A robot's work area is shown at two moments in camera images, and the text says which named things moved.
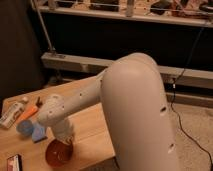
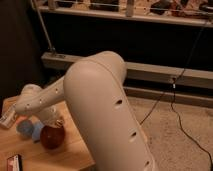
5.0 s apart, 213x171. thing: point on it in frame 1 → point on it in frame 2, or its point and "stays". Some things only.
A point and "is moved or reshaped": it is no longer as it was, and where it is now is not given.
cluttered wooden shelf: x=186 y=11 stays
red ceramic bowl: x=58 y=153 is moved or reshaped
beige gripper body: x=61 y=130 → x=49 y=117
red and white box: x=15 y=163 stays
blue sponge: x=38 y=132 stays
